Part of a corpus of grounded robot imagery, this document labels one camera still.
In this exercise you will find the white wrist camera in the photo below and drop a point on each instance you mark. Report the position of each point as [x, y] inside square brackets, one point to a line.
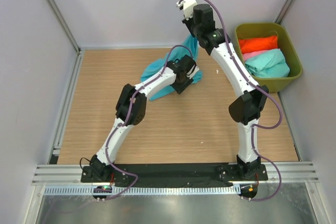
[193, 71]
[187, 7]

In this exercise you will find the slotted grey cable duct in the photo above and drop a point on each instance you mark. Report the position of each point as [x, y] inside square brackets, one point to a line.
[92, 190]

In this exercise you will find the olive green plastic tub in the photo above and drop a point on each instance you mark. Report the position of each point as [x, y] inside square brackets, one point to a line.
[257, 30]

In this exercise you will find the aluminium front frame rail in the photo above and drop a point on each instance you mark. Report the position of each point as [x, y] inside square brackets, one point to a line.
[291, 172]

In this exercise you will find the orange folded t shirt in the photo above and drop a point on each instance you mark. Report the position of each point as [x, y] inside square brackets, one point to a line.
[258, 44]

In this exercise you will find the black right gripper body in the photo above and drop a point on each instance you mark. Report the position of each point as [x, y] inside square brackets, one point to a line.
[196, 28]

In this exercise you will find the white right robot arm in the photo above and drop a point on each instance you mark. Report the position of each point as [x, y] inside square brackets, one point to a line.
[250, 96]

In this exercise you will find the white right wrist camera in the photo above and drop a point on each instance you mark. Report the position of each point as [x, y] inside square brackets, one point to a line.
[187, 7]

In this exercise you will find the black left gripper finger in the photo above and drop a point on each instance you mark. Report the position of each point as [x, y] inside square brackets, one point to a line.
[187, 83]
[179, 88]

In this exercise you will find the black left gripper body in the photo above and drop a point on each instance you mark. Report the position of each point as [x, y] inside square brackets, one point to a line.
[186, 77]

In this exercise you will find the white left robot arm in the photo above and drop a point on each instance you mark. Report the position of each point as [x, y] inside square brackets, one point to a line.
[131, 109]

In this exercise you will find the pink folded t shirt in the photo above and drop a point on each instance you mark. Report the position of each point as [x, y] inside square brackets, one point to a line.
[249, 55]

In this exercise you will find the mint green folded t shirt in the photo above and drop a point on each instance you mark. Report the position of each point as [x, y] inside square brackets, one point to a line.
[269, 64]

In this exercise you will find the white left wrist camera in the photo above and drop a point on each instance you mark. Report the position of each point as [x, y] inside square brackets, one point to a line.
[193, 71]

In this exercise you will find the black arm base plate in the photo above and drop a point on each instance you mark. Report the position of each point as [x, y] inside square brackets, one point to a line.
[214, 171]

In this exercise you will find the aluminium left frame post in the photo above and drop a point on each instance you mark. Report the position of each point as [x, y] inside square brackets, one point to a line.
[60, 19]

